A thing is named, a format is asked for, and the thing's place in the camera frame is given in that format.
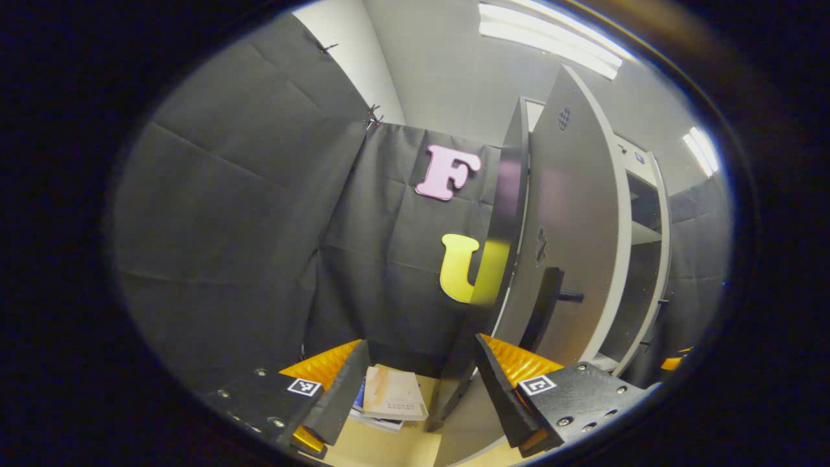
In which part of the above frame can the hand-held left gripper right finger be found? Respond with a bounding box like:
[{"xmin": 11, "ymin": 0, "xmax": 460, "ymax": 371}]
[{"xmin": 475, "ymin": 333, "xmax": 662, "ymax": 458}]

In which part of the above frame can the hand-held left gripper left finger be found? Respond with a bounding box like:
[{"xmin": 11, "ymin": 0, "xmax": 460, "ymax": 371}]
[{"xmin": 195, "ymin": 339, "xmax": 372, "ymax": 460}]

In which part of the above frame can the white cabinet door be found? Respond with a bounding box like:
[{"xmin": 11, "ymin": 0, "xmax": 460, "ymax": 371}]
[
  {"xmin": 648, "ymin": 152, "xmax": 673, "ymax": 374},
  {"xmin": 433, "ymin": 64, "xmax": 633, "ymax": 467}
]

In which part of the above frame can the white and grey cabinet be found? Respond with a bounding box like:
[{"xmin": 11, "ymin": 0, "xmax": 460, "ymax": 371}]
[{"xmin": 425, "ymin": 96, "xmax": 672, "ymax": 432}]

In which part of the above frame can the blue book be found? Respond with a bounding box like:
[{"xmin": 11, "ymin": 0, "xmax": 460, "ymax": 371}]
[{"xmin": 350, "ymin": 383, "xmax": 406, "ymax": 434}]

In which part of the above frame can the beige paperback booklet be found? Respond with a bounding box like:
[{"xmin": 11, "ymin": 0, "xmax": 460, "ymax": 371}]
[{"xmin": 362, "ymin": 366, "xmax": 430, "ymax": 422}]

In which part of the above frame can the black backdrop cloth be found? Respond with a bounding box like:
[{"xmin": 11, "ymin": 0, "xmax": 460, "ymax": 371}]
[{"xmin": 110, "ymin": 13, "xmax": 730, "ymax": 393}]

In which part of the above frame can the ceiling light panel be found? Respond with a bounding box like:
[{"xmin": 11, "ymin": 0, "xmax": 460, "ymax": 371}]
[
  {"xmin": 479, "ymin": 2, "xmax": 633, "ymax": 80},
  {"xmin": 682, "ymin": 126, "xmax": 719, "ymax": 176}
]

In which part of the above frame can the black door handle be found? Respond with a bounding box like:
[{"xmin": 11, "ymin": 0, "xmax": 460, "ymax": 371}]
[{"xmin": 519, "ymin": 266, "xmax": 584, "ymax": 354}]

